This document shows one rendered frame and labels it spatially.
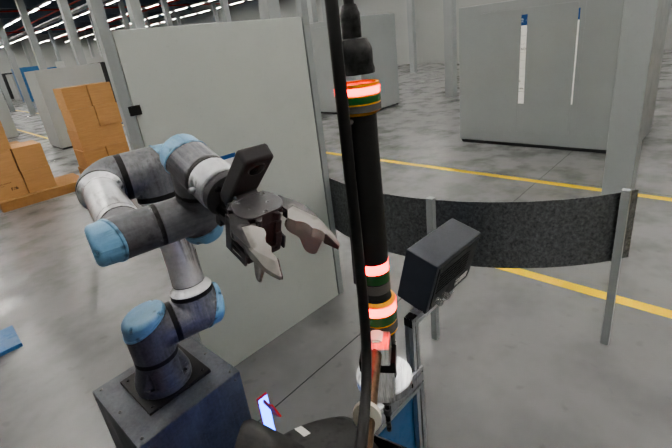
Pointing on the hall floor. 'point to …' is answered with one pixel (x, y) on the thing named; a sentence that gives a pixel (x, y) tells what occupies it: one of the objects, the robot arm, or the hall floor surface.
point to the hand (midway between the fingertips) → (307, 253)
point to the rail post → (420, 419)
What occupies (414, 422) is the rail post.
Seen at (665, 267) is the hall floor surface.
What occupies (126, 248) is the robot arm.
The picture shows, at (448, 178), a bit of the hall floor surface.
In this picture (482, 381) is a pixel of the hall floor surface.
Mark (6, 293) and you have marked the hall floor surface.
